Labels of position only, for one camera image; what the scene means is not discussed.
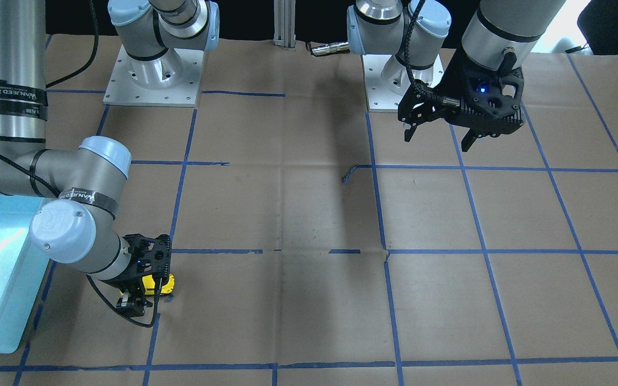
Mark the aluminium profile post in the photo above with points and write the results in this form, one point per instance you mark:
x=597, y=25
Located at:
x=284, y=24

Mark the silver cable connector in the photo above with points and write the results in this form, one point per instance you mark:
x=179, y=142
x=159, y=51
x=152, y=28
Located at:
x=327, y=49

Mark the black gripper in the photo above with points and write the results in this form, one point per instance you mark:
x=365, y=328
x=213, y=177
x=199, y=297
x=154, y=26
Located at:
x=458, y=84
x=128, y=279

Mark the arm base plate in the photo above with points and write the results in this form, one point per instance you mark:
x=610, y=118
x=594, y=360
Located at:
x=170, y=81
x=386, y=82

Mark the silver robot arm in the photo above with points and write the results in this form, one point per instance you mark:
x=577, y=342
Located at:
x=85, y=185
x=302, y=115

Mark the brown paper table cover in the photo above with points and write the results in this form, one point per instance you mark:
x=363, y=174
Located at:
x=496, y=266

